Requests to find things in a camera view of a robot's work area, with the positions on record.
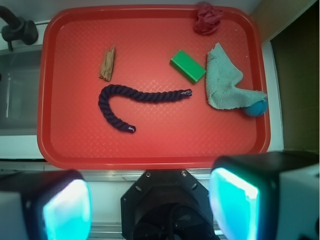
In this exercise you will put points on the blue ball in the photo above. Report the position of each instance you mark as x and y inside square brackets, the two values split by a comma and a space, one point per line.
[257, 109]

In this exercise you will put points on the red plastic tray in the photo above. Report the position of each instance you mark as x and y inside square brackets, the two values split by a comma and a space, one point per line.
[71, 130]

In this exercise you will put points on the black faucet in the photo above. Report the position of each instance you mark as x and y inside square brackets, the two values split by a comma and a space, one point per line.
[17, 28]

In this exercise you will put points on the brown wood chip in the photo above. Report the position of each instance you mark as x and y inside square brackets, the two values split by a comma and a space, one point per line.
[107, 65]

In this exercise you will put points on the crumpled red cloth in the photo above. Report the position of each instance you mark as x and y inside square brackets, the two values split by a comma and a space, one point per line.
[208, 19]

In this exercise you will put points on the green rectangular block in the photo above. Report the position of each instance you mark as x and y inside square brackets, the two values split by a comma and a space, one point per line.
[187, 66]

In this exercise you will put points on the metal sink basin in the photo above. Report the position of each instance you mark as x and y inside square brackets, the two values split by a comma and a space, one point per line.
[19, 92]

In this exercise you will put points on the light green cloth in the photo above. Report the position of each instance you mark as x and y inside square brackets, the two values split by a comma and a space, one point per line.
[221, 80]

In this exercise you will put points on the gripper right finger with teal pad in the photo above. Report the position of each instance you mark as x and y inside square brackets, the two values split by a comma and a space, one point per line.
[267, 196]

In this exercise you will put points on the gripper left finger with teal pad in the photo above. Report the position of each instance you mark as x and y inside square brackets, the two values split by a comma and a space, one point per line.
[49, 205]

